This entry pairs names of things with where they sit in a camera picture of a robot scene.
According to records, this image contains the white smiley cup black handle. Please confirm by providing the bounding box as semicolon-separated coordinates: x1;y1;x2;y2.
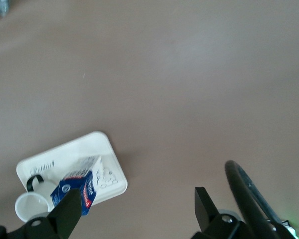
14;175;59;222

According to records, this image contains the blue milk carton green cap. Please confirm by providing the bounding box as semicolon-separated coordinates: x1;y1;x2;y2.
49;156;103;216

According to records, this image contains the cream rectangular rabbit tray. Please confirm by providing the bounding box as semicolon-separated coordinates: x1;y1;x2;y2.
16;131;128;215

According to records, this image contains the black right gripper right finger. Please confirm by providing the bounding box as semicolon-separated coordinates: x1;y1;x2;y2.
191;187;245;239

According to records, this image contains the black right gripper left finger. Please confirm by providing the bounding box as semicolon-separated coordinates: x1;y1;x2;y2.
0;188;82;239

